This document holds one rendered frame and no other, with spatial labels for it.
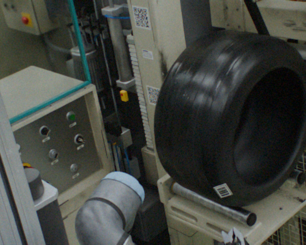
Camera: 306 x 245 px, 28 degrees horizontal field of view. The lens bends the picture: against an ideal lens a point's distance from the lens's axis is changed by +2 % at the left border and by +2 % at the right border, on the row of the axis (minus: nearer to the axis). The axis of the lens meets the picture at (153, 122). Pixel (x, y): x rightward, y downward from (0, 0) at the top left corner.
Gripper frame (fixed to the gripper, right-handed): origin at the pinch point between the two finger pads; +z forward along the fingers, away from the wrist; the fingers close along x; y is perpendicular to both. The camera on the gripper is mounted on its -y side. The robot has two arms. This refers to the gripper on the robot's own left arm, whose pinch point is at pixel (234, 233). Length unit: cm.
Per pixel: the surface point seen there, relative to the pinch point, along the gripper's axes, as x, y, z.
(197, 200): 15.3, -7.2, 28.1
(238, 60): -20, 36, 30
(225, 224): 8.3, -12.8, 18.4
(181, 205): 22.7, -9.4, 30.9
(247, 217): -0.8, -10.1, 15.3
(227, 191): -0.7, 5.2, 12.5
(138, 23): 9, 49, 57
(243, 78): -19.2, 32.2, 25.3
